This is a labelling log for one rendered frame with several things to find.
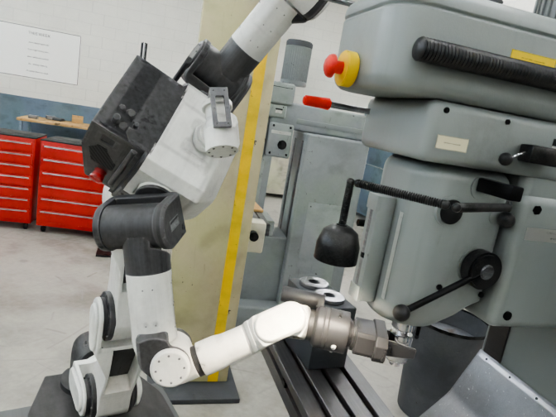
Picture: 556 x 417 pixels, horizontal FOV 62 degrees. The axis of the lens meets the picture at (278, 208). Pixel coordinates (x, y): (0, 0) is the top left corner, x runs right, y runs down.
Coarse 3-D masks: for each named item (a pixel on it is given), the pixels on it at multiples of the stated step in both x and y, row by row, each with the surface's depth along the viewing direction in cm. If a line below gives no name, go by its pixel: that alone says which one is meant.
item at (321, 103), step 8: (304, 96) 90; (312, 96) 90; (304, 104) 90; (312, 104) 90; (320, 104) 90; (328, 104) 90; (336, 104) 91; (344, 104) 92; (360, 112) 93; (368, 112) 94
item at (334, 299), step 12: (312, 276) 147; (300, 288) 139; (312, 288) 139; (324, 288) 140; (336, 300) 131; (300, 348) 135; (312, 348) 129; (300, 360) 135; (312, 360) 130; (324, 360) 132; (336, 360) 133
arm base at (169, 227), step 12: (168, 192) 96; (108, 204) 94; (168, 204) 91; (180, 204) 97; (96, 216) 90; (156, 216) 88; (168, 216) 90; (180, 216) 97; (96, 228) 90; (156, 228) 88; (168, 228) 90; (180, 228) 96; (96, 240) 90; (156, 240) 89; (168, 240) 90
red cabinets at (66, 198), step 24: (0, 144) 477; (24, 144) 482; (48, 144) 485; (72, 144) 487; (0, 168) 482; (24, 168) 488; (48, 168) 489; (72, 168) 492; (0, 192) 488; (24, 192) 493; (48, 192) 494; (72, 192) 498; (96, 192) 501; (0, 216) 493; (24, 216) 499; (48, 216) 500; (72, 216) 502
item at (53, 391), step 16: (80, 336) 174; (80, 352) 166; (48, 384) 171; (64, 384) 169; (144, 384) 180; (48, 400) 162; (64, 400) 164; (144, 400) 171; (160, 400) 172; (32, 416) 154; (48, 416) 155; (64, 416) 156; (80, 416) 157; (112, 416) 160; (128, 416) 161; (144, 416) 163; (160, 416) 164
